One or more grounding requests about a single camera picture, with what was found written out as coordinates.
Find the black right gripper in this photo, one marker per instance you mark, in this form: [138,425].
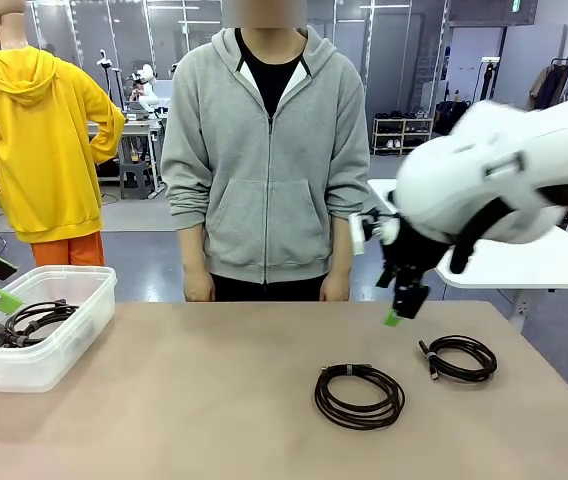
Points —
[414,255]

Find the person's left forearm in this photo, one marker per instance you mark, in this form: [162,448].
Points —
[344,247]

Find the person's right forearm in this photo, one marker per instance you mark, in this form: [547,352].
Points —
[193,250]

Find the person's left hand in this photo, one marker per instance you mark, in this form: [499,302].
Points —
[335,290]

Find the person's right hand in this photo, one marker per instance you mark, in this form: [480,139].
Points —
[200,289]

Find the orange shorts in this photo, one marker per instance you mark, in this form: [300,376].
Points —
[69,250]

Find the clear plastic storage bin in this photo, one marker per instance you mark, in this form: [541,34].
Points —
[64,350]

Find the white table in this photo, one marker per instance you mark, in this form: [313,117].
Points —
[514,270]

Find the yellow hoodie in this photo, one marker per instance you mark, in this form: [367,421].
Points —
[29,150]

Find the wooden shoe rack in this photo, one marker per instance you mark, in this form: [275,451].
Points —
[404,135]

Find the person in grey hoodie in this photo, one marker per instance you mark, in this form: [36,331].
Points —
[264,200]

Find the grey step stool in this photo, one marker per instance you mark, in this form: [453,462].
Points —
[136,180]

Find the black bags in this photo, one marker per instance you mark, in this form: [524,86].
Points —
[451,117]

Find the background work desk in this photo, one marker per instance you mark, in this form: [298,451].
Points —
[136,131]

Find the black light stand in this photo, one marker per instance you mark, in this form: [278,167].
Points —
[488,80]

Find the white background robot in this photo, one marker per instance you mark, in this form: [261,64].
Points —
[146,75]

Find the beige mannequin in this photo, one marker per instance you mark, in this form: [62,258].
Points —
[9,30]

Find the clothes rack with garments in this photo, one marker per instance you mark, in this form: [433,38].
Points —
[559,80]

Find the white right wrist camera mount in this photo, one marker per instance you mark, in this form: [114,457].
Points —
[357,235]

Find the black camera tripod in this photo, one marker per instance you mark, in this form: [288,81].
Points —
[104,62]

